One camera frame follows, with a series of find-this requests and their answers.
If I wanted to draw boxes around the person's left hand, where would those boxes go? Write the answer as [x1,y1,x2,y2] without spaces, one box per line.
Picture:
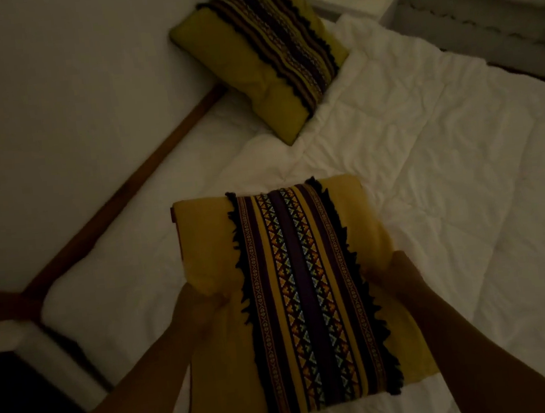
[166,280,239,347]

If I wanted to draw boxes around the person's right hand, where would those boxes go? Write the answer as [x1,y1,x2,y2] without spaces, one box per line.
[364,247,433,321]

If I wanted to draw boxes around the yellow patterned fringed cushion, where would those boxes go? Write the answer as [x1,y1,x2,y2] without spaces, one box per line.
[166,0,359,158]
[160,165,444,413]

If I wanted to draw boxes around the person's right forearm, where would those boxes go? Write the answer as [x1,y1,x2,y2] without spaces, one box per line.
[407,277,545,413]

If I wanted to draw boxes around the person's left forearm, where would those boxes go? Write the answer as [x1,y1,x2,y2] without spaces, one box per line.
[28,318,212,413]

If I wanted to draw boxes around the white quilted duvet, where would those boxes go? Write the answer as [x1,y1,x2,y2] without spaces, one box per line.
[13,0,545,413]

